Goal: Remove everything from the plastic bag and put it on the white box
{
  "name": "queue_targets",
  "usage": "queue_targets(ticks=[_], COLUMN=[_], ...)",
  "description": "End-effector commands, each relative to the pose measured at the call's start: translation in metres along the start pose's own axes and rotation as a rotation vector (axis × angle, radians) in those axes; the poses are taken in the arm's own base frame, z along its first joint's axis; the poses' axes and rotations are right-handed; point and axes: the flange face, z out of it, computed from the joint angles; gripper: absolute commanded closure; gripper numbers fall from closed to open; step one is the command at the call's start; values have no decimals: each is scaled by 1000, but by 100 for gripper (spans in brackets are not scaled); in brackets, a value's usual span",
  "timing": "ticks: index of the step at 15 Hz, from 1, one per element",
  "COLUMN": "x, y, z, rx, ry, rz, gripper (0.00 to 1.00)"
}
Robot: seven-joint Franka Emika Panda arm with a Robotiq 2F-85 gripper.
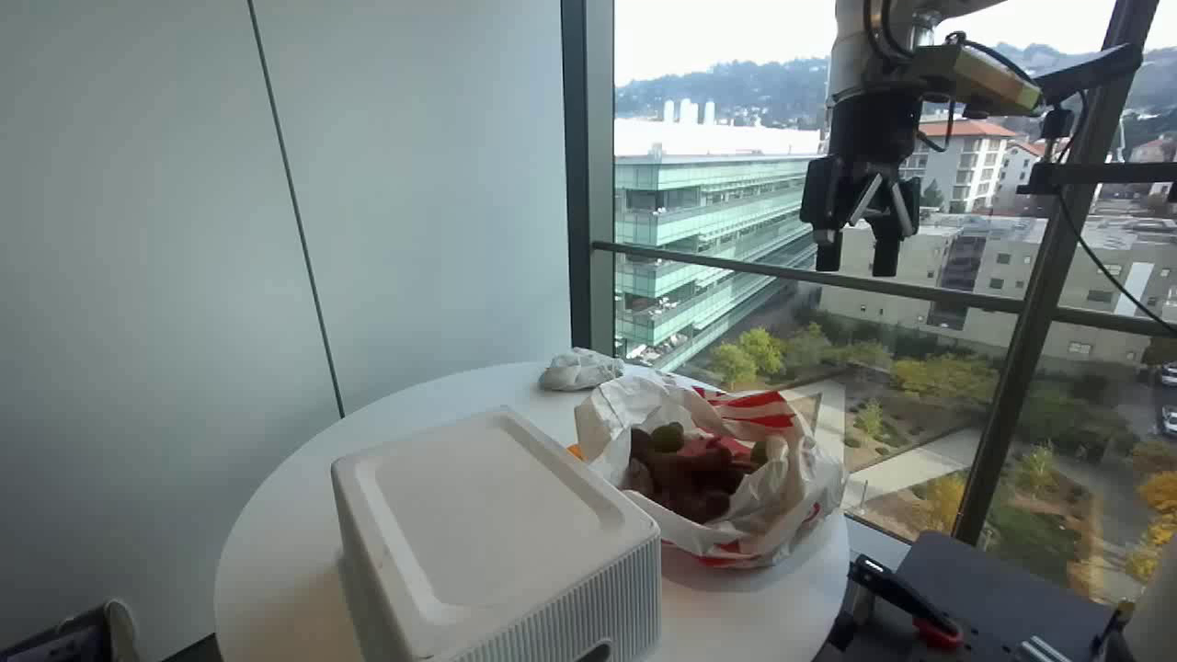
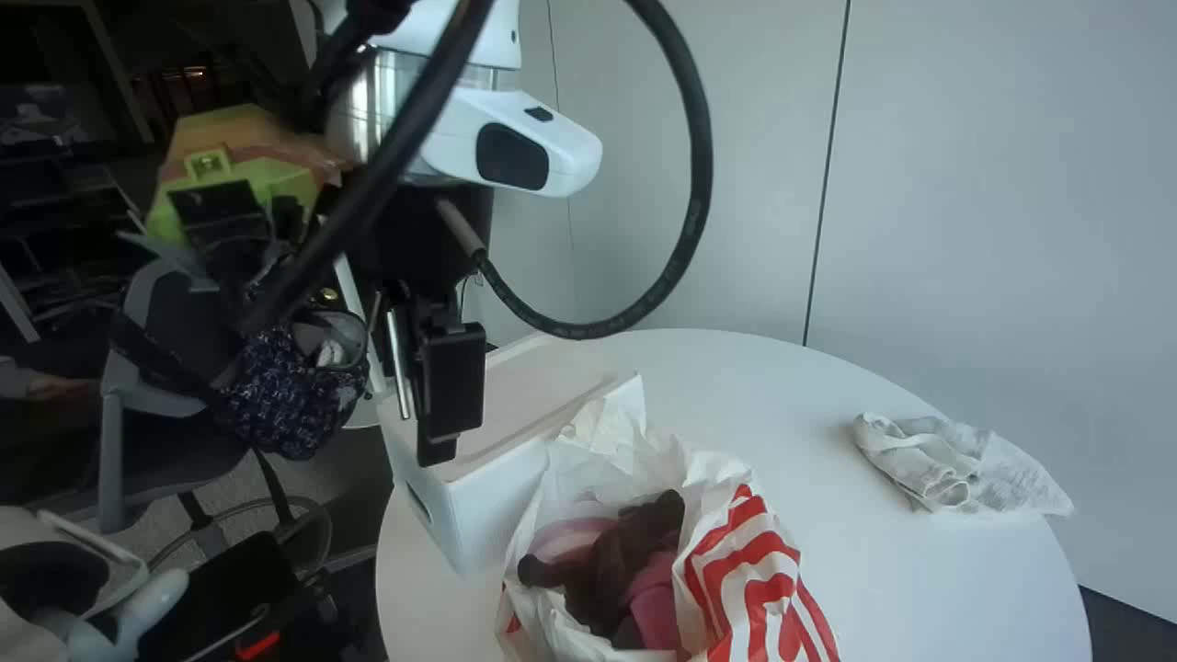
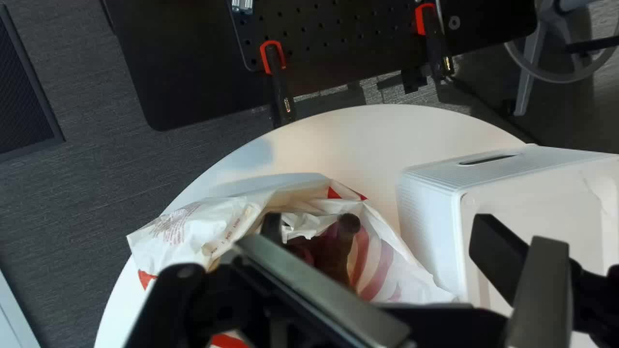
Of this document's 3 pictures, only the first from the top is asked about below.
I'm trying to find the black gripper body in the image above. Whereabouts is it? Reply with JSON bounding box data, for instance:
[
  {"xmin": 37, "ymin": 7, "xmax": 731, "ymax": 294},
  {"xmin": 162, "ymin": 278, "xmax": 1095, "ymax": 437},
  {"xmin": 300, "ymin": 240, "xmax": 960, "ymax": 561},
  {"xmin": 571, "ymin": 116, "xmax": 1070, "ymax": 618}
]
[{"xmin": 799, "ymin": 86, "xmax": 925, "ymax": 240}]

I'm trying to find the green ball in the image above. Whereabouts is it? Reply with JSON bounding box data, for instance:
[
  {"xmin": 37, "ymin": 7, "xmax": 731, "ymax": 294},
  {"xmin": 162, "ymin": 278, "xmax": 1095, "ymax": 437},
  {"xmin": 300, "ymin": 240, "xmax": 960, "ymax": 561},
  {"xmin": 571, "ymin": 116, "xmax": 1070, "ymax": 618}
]
[{"xmin": 648, "ymin": 421, "xmax": 691, "ymax": 457}]

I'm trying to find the white red striped plastic bag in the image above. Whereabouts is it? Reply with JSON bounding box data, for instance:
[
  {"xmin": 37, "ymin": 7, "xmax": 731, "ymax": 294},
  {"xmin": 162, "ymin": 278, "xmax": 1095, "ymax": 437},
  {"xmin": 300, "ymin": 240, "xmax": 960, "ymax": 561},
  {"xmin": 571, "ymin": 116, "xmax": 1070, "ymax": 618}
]
[{"xmin": 571, "ymin": 370, "xmax": 849, "ymax": 569}]

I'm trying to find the grey window railing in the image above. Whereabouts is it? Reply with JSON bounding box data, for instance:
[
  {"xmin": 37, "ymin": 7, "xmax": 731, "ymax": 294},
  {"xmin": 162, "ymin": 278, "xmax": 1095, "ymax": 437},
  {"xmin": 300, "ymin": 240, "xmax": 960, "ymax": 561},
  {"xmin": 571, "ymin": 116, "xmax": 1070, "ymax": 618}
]
[{"xmin": 593, "ymin": 240, "xmax": 1177, "ymax": 340}]

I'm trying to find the crumpled white grey cloth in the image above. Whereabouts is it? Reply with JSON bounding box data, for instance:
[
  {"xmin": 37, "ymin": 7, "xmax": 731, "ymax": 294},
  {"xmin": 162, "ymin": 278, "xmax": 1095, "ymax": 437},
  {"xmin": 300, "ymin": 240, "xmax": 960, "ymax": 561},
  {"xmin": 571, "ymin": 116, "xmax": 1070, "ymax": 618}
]
[{"xmin": 536, "ymin": 345, "xmax": 626, "ymax": 399}]

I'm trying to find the black equipment case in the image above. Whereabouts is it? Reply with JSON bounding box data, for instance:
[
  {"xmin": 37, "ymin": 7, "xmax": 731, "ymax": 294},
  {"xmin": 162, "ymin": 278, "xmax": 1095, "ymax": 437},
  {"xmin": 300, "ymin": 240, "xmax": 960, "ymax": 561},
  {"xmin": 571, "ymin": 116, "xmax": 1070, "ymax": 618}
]
[{"xmin": 829, "ymin": 530, "xmax": 1133, "ymax": 662}]

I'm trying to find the white plastic box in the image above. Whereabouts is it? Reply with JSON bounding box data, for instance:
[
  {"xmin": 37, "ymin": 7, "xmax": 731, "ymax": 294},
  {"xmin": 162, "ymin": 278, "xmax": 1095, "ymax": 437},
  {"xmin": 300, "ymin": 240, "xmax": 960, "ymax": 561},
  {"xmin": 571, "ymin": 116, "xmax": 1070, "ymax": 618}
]
[{"xmin": 327, "ymin": 409, "xmax": 667, "ymax": 662}]

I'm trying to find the olive wrist camera box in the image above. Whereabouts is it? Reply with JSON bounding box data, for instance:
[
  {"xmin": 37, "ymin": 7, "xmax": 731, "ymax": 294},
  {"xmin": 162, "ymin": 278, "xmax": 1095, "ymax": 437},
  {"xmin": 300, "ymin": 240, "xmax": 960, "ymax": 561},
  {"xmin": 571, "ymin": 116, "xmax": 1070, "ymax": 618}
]
[{"xmin": 918, "ymin": 41, "xmax": 1048, "ymax": 123}]

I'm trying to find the black camera stand pole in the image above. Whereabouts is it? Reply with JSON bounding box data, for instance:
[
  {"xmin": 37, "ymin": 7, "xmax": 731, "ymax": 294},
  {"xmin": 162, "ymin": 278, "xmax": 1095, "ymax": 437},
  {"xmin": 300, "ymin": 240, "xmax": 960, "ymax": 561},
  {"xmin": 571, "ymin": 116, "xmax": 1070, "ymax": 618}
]
[{"xmin": 951, "ymin": 0, "xmax": 1177, "ymax": 550}]

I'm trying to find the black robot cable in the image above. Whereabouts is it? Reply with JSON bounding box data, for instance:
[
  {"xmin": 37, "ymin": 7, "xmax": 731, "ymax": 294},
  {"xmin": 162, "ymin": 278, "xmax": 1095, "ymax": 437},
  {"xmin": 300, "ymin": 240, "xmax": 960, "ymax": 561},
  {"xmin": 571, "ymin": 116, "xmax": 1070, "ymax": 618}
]
[{"xmin": 1048, "ymin": 182, "xmax": 1177, "ymax": 340}]

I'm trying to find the dark window frame post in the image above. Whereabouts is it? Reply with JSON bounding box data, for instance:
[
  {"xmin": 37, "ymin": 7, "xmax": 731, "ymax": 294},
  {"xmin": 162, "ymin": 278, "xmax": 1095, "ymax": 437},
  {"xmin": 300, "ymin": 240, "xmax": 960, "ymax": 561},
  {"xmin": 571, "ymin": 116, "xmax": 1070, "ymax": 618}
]
[{"xmin": 558, "ymin": 0, "xmax": 619, "ymax": 356}]

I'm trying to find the black red handled tool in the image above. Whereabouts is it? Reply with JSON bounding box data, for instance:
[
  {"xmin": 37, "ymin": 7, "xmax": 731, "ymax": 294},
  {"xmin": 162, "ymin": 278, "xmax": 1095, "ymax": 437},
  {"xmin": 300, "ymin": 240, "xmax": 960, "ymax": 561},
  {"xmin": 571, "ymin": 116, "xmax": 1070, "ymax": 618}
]
[{"xmin": 846, "ymin": 553, "xmax": 975, "ymax": 655}]

